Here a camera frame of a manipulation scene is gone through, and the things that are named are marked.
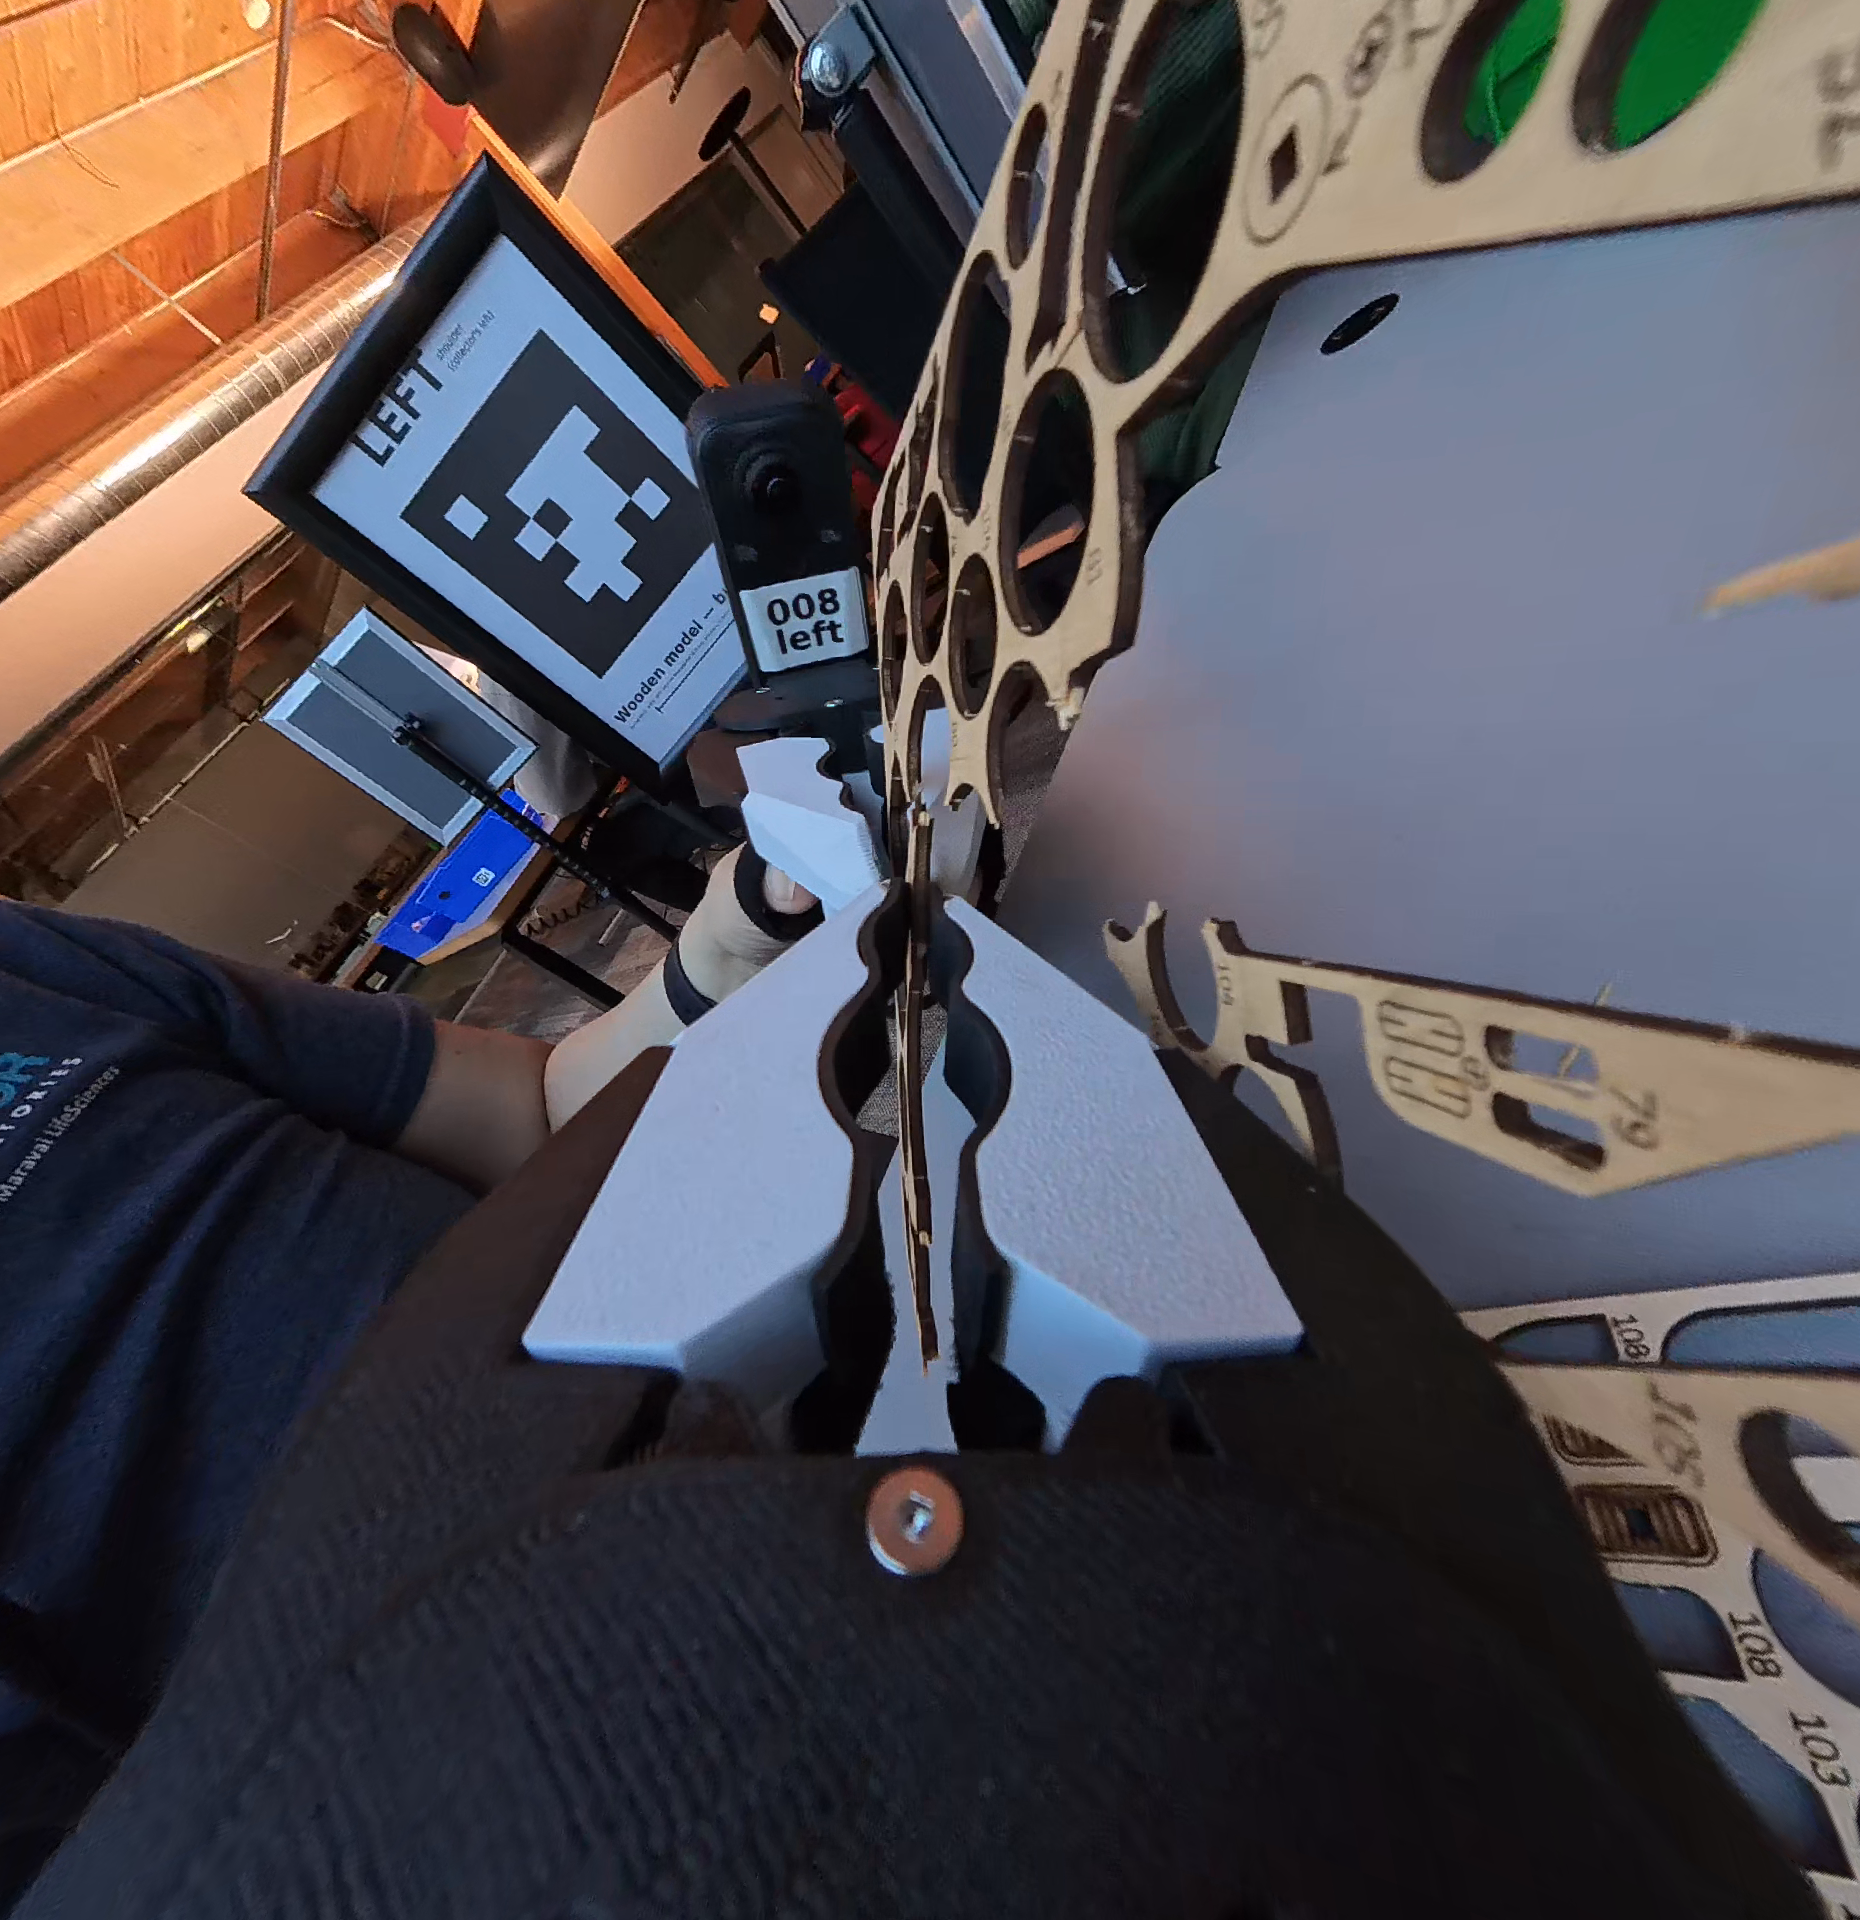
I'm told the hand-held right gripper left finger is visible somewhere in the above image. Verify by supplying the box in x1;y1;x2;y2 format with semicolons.
519;883;915;1453

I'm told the person's left forearm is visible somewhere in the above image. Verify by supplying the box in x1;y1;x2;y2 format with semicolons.
394;1023;561;1197

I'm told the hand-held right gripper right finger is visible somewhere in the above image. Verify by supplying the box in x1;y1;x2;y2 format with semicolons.
935;893;1310;1458

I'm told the wooden sheet with round holes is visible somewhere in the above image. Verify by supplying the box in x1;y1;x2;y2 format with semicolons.
867;0;1860;1374

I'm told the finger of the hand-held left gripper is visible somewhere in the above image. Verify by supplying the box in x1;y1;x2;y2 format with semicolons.
926;794;1002;906
735;733;888;911

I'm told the grey framed panel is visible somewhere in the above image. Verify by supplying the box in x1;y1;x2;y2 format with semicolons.
263;606;543;849

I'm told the person's navy shirt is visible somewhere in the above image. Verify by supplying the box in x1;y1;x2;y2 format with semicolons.
0;895;491;1920

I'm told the silver ventilation duct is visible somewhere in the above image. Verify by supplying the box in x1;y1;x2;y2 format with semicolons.
0;223;440;623

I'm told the wooden parts sheet frame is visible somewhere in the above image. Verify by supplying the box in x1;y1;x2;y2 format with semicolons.
1470;1271;1860;1920

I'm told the small wooden part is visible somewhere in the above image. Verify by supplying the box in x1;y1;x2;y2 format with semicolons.
1707;516;1860;617

